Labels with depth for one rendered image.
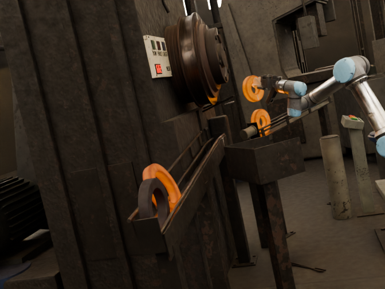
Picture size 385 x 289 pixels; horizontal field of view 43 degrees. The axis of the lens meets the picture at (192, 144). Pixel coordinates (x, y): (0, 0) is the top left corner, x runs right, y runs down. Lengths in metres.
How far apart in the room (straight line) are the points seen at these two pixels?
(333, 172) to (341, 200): 0.18
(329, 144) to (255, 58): 2.30
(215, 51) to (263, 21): 2.84
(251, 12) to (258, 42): 0.31
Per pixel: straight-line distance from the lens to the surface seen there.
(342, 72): 2.47
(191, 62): 2.27
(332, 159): 3.08
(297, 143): 1.90
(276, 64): 5.12
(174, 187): 1.71
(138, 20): 2.09
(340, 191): 3.13
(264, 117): 2.92
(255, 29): 5.18
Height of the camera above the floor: 0.99
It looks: 7 degrees down
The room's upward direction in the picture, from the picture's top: 12 degrees counter-clockwise
